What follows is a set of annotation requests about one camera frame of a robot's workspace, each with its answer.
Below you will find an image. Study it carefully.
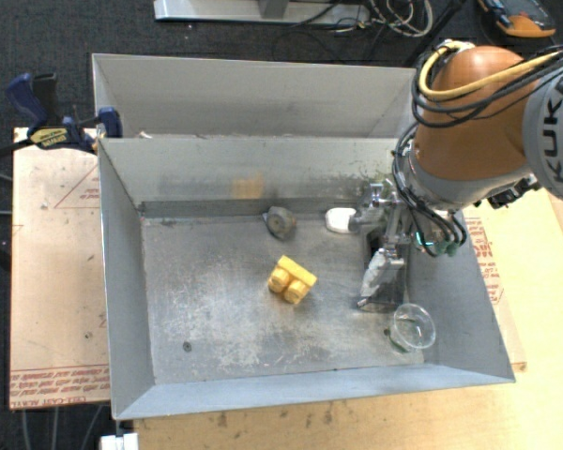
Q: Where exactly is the clear glass cup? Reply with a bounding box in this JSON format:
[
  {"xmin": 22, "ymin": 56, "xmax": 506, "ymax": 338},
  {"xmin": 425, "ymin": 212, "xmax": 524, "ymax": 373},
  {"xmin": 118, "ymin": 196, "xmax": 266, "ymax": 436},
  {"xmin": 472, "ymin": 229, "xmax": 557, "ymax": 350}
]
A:
[{"xmin": 388, "ymin": 302, "xmax": 437, "ymax": 354}]

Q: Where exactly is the white rounded object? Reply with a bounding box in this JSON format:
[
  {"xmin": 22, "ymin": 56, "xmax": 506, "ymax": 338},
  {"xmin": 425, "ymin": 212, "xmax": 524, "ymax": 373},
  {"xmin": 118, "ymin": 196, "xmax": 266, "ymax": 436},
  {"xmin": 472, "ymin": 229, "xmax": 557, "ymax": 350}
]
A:
[{"xmin": 324, "ymin": 206, "xmax": 358, "ymax": 234}]

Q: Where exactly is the brown cardboard board, red print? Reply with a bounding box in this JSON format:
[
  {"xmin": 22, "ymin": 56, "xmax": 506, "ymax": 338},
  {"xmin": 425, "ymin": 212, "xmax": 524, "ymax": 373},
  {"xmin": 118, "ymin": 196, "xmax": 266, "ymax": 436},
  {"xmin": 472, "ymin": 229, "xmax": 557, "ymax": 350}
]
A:
[{"xmin": 8, "ymin": 127, "xmax": 529, "ymax": 412}]

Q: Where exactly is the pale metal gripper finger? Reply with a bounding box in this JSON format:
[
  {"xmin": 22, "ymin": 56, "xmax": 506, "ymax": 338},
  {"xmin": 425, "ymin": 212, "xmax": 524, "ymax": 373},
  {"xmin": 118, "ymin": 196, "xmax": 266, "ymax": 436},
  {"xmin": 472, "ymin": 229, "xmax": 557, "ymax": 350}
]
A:
[
  {"xmin": 382, "ymin": 256, "xmax": 408, "ymax": 310},
  {"xmin": 358, "ymin": 247, "xmax": 392, "ymax": 299}
]

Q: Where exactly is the grey round object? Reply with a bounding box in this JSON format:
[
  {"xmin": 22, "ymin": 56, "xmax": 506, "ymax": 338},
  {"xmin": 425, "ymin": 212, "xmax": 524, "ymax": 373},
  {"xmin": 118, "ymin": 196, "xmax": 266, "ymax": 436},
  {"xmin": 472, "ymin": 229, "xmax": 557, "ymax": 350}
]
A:
[{"xmin": 262, "ymin": 205, "xmax": 297, "ymax": 242}]

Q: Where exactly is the grey metal bin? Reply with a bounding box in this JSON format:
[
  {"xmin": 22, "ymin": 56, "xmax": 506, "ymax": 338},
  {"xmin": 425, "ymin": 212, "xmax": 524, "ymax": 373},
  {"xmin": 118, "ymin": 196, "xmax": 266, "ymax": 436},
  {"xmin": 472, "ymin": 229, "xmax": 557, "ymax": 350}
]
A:
[{"xmin": 91, "ymin": 52, "xmax": 516, "ymax": 421}]

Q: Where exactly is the yellow toy building block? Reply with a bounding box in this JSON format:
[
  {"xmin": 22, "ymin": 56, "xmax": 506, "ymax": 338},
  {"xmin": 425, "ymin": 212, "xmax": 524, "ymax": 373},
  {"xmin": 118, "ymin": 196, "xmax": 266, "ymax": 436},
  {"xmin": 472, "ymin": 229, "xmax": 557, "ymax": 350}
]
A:
[{"xmin": 266, "ymin": 254, "xmax": 319, "ymax": 306}]

